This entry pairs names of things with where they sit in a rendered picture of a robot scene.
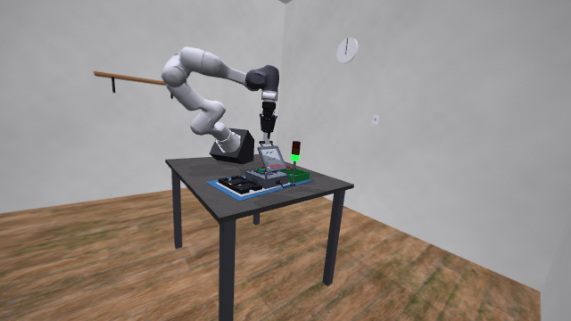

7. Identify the green bin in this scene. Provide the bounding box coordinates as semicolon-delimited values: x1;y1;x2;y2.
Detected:
279;169;310;183

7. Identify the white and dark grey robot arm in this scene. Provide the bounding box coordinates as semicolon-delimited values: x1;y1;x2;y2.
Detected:
161;47;279;153

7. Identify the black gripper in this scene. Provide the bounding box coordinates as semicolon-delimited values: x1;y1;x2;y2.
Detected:
260;102;277;144

